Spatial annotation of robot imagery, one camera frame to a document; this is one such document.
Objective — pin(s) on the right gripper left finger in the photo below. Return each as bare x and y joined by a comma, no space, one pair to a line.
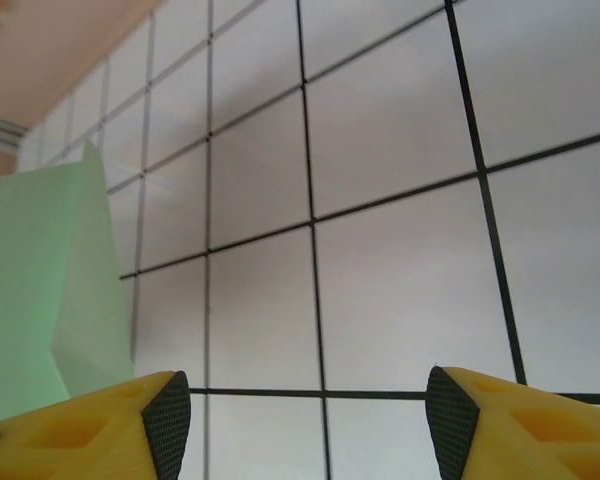
120,450

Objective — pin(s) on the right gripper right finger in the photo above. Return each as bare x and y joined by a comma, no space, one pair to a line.
505,455

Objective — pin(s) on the light green paper sheet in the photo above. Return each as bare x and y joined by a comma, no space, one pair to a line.
25,275

